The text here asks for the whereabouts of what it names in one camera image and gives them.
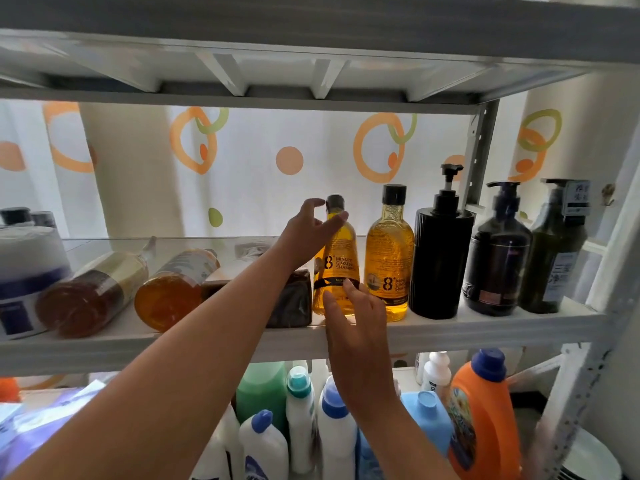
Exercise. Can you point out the light blue detergent bottle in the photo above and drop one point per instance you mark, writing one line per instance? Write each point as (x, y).
(430, 419)

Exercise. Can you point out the white bottle teal cap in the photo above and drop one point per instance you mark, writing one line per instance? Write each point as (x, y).
(300, 419)

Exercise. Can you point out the person's left forearm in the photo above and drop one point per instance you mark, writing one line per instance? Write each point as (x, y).
(175, 374)

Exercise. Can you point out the black ribbed pump bottle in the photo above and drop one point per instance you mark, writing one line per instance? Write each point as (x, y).
(440, 264)

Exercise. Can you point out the amber shampoo bottle black cap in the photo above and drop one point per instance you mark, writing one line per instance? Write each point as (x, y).
(337, 264)
(390, 259)

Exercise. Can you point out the white metal shelving rack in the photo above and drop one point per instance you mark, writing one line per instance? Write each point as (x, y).
(450, 330)

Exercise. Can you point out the white curtain orange circles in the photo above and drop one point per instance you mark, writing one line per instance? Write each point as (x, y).
(250, 184)

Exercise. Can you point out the white cleaner bottle blue cap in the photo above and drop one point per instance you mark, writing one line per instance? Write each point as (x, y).
(336, 434)
(262, 452)

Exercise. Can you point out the plain white bottle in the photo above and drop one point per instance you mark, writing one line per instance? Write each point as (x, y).
(220, 454)

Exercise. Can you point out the person's left hand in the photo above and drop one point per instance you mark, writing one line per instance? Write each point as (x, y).
(300, 239)

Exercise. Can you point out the purple plastic package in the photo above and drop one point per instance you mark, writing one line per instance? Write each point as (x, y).
(35, 424)

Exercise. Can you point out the person's right hand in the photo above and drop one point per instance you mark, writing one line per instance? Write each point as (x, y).
(357, 349)

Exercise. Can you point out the dark purple pump bottle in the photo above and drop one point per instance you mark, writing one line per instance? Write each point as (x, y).
(495, 264)

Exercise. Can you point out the dark green pump bottle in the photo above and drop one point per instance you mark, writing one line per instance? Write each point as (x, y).
(550, 259)

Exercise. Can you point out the white tub blue band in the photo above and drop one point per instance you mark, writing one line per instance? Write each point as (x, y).
(27, 274)

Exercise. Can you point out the white plates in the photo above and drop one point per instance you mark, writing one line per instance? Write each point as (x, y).
(592, 457)

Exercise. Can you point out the person's right thumb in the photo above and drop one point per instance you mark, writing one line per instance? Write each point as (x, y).
(332, 312)

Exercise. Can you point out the small white bottle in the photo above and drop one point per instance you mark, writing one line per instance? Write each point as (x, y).
(436, 374)

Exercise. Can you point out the orange detergent bottle blue cap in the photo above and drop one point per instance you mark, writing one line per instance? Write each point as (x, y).
(482, 424)

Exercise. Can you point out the green liquid bottle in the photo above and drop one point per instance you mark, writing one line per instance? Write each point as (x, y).
(260, 394)

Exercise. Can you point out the dark brown box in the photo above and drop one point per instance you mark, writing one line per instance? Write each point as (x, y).
(295, 302)

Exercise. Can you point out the wall hook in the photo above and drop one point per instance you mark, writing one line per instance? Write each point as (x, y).
(608, 193)

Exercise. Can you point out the orange liquid bottle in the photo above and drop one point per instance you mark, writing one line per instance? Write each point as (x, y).
(170, 292)

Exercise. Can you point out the brown liquid bottle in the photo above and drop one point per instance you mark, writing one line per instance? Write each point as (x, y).
(85, 294)

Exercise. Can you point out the orange plastic item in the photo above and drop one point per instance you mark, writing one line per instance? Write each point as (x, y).
(7, 389)

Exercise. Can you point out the person's left thumb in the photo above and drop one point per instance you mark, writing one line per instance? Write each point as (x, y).
(334, 222)

